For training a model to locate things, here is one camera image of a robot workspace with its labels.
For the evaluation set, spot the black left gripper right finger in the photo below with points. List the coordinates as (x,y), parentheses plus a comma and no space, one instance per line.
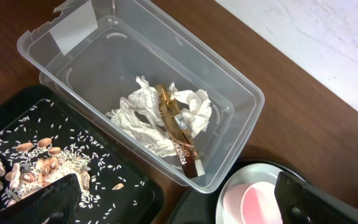
(301,202)

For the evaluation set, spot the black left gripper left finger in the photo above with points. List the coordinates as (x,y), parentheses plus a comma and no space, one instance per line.
(55,203)

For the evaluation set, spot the pink plastic cup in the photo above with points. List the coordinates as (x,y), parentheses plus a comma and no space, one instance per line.
(251,204)

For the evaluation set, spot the light grey round plate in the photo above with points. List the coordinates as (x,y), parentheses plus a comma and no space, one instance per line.
(248,174)

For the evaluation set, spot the brown gold coffee sachet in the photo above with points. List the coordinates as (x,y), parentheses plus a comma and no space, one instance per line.
(179,133)

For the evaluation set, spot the white paper napkin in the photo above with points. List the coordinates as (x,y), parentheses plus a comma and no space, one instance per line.
(139,117)

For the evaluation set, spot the clear plastic waste bin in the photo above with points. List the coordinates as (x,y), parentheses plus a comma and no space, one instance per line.
(108,58)

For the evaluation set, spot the black rectangular food tray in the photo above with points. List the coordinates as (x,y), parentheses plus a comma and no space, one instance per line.
(31,95)

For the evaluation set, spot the round black serving tray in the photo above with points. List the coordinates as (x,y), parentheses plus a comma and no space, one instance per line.
(195,207)

